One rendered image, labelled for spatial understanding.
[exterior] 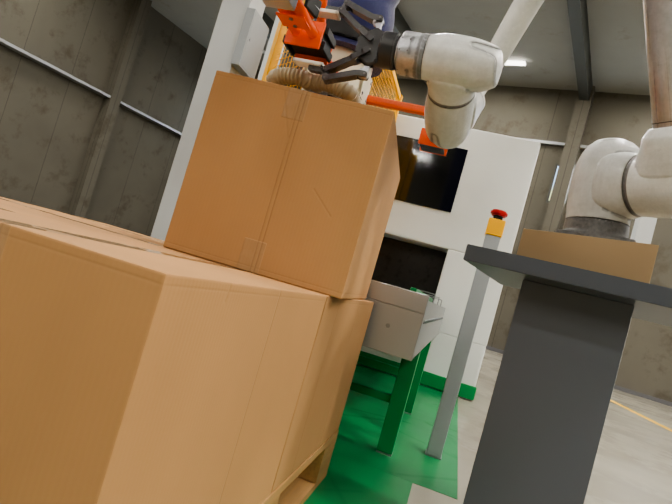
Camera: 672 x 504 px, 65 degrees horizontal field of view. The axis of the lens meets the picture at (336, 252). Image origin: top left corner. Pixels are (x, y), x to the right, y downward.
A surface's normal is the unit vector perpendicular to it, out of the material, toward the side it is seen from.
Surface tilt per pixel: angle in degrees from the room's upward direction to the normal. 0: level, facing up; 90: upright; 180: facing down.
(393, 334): 90
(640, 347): 90
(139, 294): 90
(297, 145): 90
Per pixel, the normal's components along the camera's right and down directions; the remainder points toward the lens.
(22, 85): 0.85, 0.22
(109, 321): -0.22, -0.11
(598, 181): -0.82, -0.19
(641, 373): -0.45, -0.18
